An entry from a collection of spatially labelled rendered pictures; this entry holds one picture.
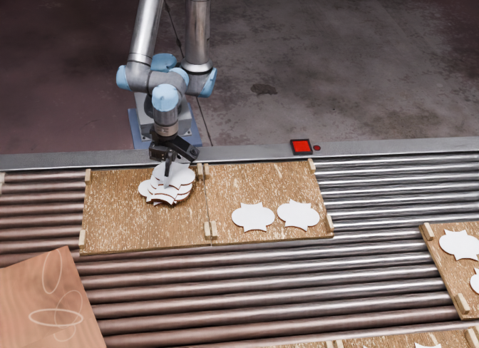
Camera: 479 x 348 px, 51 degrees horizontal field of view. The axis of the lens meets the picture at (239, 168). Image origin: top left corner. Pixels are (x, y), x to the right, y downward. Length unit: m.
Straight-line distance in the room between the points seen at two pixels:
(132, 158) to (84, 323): 0.73
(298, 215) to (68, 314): 0.79
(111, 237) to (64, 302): 0.31
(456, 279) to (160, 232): 0.95
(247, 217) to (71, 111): 2.16
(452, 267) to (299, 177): 0.59
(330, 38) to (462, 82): 1.13
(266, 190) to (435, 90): 2.62
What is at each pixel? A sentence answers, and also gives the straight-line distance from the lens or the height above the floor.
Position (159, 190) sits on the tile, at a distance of 1.71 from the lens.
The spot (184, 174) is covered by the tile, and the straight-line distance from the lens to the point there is 1.74.
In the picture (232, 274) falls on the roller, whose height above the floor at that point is 0.91.
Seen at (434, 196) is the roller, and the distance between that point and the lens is 1.99.
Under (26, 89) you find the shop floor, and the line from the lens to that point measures 3.90.
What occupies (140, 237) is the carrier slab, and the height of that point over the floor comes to 0.94.
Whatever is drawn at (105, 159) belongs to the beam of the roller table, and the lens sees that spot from 1.94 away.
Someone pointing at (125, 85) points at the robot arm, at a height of 1.29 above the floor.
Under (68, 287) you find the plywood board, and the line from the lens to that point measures 1.47.
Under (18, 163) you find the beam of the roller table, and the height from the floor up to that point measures 0.92.
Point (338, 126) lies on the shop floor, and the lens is 3.59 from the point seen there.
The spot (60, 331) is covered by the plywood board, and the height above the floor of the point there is 1.04.
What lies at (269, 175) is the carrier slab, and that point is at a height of 0.94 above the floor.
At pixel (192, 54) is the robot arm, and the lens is 1.83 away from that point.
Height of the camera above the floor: 2.27
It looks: 46 degrees down
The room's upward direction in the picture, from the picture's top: 6 degrees clockwise
